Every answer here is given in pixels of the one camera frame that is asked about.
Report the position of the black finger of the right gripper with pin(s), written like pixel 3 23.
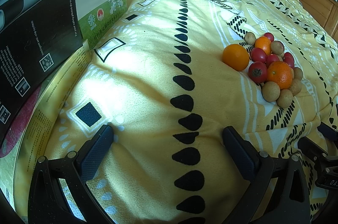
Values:
pixel 328 132
pixel 325 165

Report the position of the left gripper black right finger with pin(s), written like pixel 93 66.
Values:
pixel 289 202

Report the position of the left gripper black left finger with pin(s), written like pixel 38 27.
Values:
pixel 47 202

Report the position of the mandarin orange front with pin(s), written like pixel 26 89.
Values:
pixel 280 73

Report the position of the large orange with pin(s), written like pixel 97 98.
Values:
pixel 236 57

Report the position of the brown longan fruit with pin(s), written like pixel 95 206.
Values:
pixel 270 91

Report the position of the brown longan front right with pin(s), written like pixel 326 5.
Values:
pixel 285 98

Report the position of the brown longan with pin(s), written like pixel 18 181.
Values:
pixel 285 98
pixel 250 38

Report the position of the red cherry tomato with stem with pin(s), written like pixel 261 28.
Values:
pixel 258 72

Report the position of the red cherry tomato middle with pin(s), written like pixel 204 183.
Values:
pixel 258 55

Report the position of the small orange in pile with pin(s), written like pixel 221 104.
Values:
pixel 263 43

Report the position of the brown longan top left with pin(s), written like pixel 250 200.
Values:
pixel 250 38

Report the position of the wooden bed headboard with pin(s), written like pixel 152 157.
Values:
pixel 325 13

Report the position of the yellow patterned bedspread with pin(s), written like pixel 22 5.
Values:
pixel 157 77

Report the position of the black appliance box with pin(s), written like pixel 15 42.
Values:
pixel 36 37

